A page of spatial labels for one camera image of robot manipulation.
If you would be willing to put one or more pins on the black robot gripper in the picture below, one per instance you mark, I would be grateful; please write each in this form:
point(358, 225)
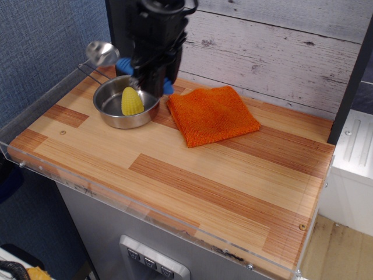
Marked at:
point(157, 29)

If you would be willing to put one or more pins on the dark right vertical post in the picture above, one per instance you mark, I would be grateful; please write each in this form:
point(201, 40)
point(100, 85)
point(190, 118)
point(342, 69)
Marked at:
point(350, 21)

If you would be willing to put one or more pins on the orange folded cloth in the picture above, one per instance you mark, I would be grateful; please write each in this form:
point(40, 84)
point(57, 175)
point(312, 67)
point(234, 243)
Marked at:
point(206, 116)

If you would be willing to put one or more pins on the yellow object bottom left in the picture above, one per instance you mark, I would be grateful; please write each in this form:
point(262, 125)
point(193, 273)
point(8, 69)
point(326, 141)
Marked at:
point(36, 273)

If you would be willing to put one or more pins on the small steel pot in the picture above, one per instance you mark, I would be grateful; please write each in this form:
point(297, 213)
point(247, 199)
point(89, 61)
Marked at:
point(107, 100)

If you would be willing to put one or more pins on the blue handled metal spoon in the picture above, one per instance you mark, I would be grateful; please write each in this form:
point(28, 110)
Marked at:
point(104, 54)

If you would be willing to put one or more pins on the dark vertical post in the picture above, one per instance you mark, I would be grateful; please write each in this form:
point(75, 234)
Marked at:
point(116, 14)
point(350, 21)

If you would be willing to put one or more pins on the clear acrylic table guard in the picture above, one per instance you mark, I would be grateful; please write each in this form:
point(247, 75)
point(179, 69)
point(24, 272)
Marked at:
point(249, 199)

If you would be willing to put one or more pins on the dark left vertical post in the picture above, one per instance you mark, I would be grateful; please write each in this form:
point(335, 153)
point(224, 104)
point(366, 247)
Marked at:
point(116, 14)

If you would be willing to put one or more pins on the white ridged side unit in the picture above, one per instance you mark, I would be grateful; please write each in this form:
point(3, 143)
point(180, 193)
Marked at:
point(347, 197)

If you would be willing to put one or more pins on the yellow toy corn cob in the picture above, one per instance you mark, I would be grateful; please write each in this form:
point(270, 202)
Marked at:
point(131, 103)

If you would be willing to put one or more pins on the grey dispenser button panel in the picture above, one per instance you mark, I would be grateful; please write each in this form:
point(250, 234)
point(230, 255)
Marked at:
point(143, 262)

